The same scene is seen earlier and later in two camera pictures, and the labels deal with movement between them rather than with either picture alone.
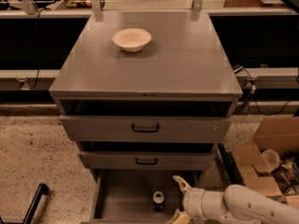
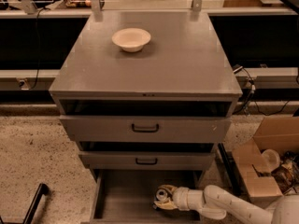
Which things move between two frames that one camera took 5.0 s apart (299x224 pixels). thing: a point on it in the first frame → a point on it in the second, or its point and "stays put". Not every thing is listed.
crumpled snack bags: [287, 175] stays put
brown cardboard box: [280, 133] stays put
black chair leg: [43, 189] stays put
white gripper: [192, 201] → [179, 198]
